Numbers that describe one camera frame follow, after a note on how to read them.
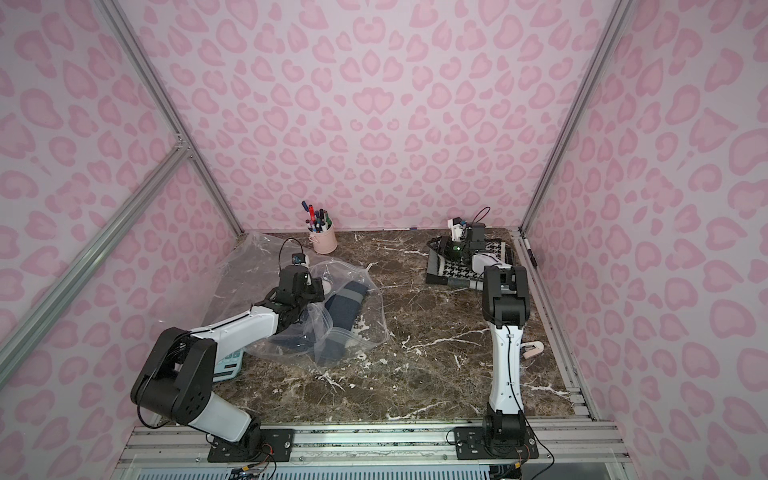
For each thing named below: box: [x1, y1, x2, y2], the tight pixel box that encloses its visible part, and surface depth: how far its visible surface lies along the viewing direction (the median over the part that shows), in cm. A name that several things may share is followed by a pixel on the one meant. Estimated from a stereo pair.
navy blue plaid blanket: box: [272, 281, 369, 366], surface depth 88 cm
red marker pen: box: [308, 204, 315, 231], surface depth 107 cm
